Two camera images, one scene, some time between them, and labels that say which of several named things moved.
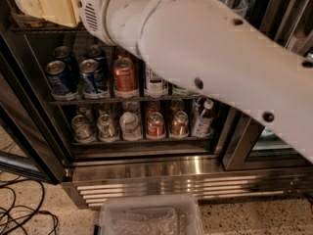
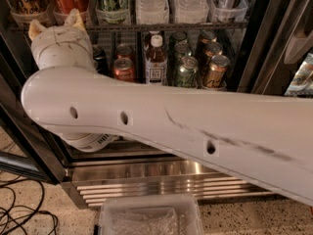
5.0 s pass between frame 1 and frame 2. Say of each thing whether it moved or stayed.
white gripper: moved
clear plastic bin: stayed
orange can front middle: stayed
